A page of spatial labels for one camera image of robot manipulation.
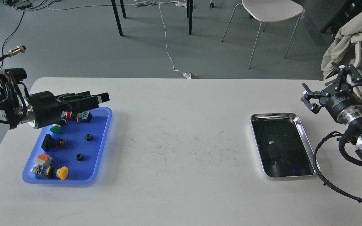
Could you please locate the green push button switch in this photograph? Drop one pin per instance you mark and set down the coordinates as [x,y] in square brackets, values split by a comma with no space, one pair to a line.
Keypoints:
[57,127]

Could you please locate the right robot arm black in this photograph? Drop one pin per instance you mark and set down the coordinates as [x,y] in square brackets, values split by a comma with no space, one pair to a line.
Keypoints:
[349,142]

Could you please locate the yellow push button switch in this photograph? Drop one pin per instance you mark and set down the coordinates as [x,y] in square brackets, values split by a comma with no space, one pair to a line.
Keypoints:
[51,172]

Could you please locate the orange grey terminal block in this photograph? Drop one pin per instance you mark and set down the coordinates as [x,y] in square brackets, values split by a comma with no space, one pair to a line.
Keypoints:
[43,159]

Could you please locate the blue plastic tray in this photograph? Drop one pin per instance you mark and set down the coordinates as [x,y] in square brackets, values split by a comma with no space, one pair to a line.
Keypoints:
[80,172]

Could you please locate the beige jacket on chair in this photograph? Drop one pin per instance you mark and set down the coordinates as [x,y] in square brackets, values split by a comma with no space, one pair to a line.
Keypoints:
[340,45]

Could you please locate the silver metal tray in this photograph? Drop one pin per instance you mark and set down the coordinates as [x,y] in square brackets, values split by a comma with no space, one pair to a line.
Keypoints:
[283,146]

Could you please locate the black switch contact block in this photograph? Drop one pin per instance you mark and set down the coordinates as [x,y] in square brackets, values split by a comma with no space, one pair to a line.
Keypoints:
[84,117]

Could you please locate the white chair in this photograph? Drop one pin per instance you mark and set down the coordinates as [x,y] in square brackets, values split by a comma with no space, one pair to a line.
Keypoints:
[269,11]

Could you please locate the small black gear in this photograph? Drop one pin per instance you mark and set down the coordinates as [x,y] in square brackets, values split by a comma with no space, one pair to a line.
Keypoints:
[88,137]
[79,157]

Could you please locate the black table leg left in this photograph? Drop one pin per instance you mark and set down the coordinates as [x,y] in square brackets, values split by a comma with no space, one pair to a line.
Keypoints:
[116,15]

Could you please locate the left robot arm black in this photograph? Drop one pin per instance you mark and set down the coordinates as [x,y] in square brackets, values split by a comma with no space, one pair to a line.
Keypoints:
[13,100]

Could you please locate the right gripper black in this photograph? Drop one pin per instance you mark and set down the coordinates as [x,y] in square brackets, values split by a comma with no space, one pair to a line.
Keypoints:
[344,102]

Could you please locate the black table leg right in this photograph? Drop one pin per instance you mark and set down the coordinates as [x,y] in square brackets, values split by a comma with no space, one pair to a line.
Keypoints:
[190,15]

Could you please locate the black square push button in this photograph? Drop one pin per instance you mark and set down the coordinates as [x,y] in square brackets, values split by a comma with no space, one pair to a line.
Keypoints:
[49,142]

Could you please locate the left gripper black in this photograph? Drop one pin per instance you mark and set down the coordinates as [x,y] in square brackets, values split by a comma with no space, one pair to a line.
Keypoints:
[44,108]

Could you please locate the red push button switch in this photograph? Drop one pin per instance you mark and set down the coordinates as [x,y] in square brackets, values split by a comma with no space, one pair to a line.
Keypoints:
[68,115]

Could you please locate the black table leg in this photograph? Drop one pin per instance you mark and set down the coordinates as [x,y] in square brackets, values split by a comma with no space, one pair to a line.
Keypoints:
[116,15]
[190,15]

